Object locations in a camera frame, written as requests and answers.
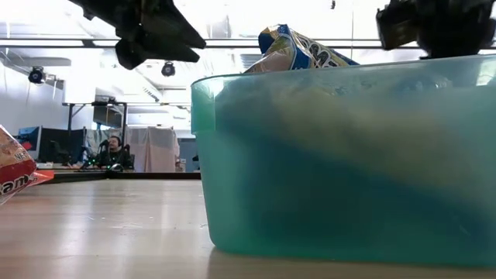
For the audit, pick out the black metal table frame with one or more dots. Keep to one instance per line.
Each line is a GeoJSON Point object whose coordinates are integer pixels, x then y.
{"type": "Point", "coordinates": [135, 176]}

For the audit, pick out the monitor with blue screen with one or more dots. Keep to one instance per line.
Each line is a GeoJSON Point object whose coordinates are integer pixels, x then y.
{"type": "Point", "coordinates": [29, 135]}

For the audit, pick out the black metal stand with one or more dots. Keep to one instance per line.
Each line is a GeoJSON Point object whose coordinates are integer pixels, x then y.
{"type": "Point", "coordinates": [70, 116]}

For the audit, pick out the black monitor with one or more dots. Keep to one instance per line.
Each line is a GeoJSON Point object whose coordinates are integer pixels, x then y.
{"type": "Point", "coordinates": [62, 145]}

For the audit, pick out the ceiling light strip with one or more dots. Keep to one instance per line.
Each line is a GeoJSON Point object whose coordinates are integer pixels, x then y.
{"type": "Point", "coordinates": [58, 43]}

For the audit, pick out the black background robot arm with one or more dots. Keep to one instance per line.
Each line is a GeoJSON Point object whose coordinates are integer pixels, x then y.
{"type": "Point", "coordinates": [93, 159]}

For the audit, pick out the pale hanging curtain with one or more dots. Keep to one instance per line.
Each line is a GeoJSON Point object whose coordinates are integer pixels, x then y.
{"type": "Point", "coordinates": [153, 149]}

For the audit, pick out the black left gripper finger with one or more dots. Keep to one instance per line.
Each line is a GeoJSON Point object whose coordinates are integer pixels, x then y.
{"type": "Point", "coordinates": [174, 27]}
{"type": "Point", "coordinates": [155, 52]}

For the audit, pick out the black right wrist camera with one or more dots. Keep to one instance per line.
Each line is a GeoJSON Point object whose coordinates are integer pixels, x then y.
{"type": "Point", "coordinates": [397, 27]}

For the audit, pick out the black ceiling-mounted camera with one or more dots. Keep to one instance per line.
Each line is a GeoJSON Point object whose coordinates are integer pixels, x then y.
{"type": "Point", "coordinates": [168, 69]}
{"type": "Point", "coordinates": [36, 75]}

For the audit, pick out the green plastic container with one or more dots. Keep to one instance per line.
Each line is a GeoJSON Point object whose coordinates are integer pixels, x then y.
{"type": "Point", "coordinates": [329, 174]}

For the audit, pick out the white box panel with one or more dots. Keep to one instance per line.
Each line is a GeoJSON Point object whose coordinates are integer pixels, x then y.
{"type": "Point", "coordinates": [79, 91]}

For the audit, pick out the blue Maruchan ramen pack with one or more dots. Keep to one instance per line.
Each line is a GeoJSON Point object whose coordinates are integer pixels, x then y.
{"type": "Point", "coordinates": [294, 50]}

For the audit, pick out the dark hanging screen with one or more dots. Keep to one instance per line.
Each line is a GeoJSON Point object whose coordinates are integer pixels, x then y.
{"type": "Point", "coordinates": [108, 116]}

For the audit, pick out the red object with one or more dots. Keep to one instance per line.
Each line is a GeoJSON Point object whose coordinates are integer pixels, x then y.
{"type": "Point", "coordinates": [26, 146]}

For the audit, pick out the red Maruchan ramen pack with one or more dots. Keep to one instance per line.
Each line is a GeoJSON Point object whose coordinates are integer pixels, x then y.
{"type": "Point", "coordinates": [15, 170]}

